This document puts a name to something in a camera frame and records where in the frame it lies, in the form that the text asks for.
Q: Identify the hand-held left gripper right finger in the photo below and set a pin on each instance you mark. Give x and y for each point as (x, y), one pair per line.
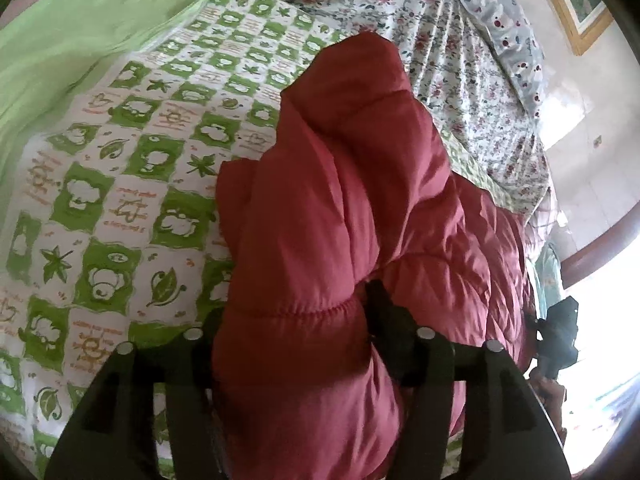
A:
(395, 340)

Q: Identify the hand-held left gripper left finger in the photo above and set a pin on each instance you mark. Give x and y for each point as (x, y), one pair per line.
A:
(197, 342)

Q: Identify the red quilted jacket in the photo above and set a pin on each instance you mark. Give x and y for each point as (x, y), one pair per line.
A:
(325, 235)

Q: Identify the person's right hand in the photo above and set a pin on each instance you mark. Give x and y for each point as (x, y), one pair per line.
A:
(547, 397)

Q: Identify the teal cloth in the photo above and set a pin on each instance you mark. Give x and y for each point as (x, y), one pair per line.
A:
(547, 267)

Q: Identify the pink patterned cloth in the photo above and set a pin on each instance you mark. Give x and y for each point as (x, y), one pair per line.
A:
(545, 220)

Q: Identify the green printed blanket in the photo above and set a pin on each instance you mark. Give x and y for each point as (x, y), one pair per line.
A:
(100, 160)

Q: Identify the floral bed sheet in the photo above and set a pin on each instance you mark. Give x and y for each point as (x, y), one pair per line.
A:
(440, 60)

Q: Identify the grey cherry print pillow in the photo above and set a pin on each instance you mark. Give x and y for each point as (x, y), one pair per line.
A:
(510, 25)

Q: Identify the wooden bed frame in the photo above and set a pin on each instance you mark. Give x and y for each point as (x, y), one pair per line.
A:
(595, 257)

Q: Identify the framed wall picture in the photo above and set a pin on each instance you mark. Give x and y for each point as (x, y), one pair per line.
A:
(575, 0)

